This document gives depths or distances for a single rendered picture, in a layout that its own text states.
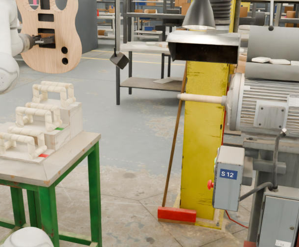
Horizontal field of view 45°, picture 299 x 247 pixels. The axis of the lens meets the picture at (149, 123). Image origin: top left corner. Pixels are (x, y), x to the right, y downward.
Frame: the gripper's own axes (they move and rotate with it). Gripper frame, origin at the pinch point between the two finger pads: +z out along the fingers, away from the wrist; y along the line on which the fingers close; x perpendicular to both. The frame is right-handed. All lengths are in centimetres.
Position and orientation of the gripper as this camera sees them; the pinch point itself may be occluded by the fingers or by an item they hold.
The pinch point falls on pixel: (46, 38)
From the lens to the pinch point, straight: 198.1
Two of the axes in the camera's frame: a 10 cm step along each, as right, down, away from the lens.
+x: 0.2, -9.4, -3.3
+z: 2.9, -3.1, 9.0
